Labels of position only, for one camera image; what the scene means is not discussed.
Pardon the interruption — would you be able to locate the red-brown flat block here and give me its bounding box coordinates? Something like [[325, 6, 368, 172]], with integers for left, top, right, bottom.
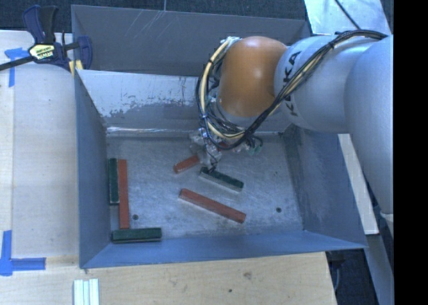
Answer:
[[177, 188, 247, 225], [172, 155, 201, 175], [117, 159, 131, 230]]

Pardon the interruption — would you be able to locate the dark green flat block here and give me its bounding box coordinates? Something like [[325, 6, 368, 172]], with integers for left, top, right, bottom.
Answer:
[[197, 167, 245, 194], [108, 157, 120, 205], [110, 227, 163, 244]]

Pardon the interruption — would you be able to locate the grey metal bin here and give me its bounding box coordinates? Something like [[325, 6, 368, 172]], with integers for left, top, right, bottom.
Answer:
[[70, 4, 369, 270]]

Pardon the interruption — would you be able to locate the pale wood board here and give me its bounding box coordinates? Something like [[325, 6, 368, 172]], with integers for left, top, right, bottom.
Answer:
[[11, 31, 81, 259]]

